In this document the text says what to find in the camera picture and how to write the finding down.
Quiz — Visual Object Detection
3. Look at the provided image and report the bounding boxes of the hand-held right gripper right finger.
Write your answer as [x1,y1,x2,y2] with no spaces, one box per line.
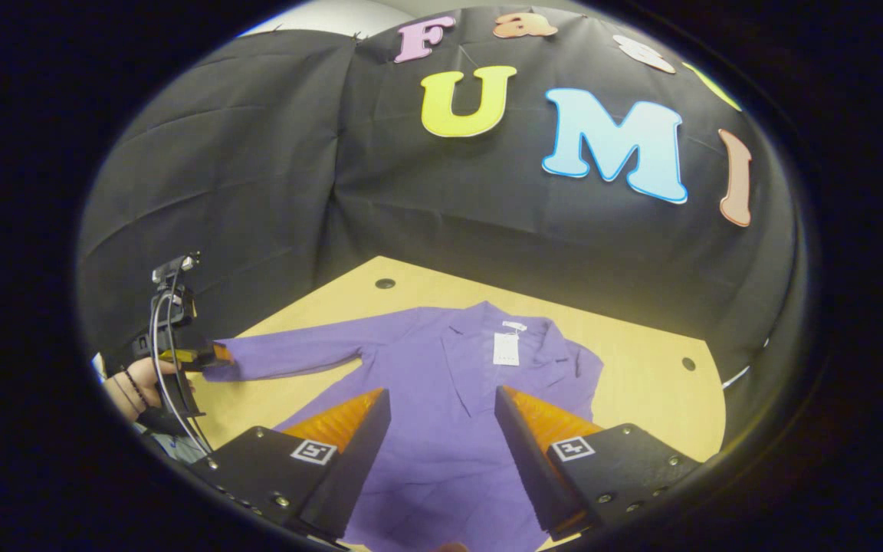
[494,386,702,540]

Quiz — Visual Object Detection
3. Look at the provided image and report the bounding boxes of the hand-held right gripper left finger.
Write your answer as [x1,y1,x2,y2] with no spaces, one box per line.
[208,388,392,541]

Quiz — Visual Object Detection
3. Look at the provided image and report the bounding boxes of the purple shirt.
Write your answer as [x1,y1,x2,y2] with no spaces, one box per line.
[202,301,605,552]

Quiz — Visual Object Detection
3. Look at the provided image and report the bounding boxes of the black backdrop cloth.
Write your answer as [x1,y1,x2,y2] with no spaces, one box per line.
[77,6,804,445]

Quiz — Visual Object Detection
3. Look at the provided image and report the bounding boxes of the gripper cable bundle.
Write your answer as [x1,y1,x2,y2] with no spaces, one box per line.
[148,268,214,455]

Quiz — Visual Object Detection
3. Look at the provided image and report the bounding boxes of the dark bead bracelet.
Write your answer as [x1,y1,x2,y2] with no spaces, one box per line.
[121,369,150,412]

